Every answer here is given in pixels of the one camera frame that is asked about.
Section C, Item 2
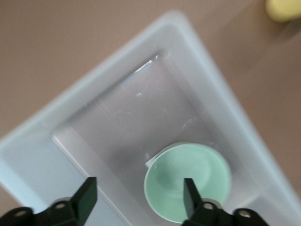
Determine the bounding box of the yellow plastic cup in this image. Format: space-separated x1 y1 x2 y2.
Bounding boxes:
265 0 301 23

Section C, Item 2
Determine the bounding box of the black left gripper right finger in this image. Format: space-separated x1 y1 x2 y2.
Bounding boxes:
182 178 269 226

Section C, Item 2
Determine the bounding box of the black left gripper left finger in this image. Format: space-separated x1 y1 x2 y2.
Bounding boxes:
0 176 98 226

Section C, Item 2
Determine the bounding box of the pale green bowl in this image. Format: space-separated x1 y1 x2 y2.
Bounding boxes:
143 142 232 224

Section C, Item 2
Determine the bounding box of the translucent plastic bin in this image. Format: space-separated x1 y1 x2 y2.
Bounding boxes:
0 10 301 226

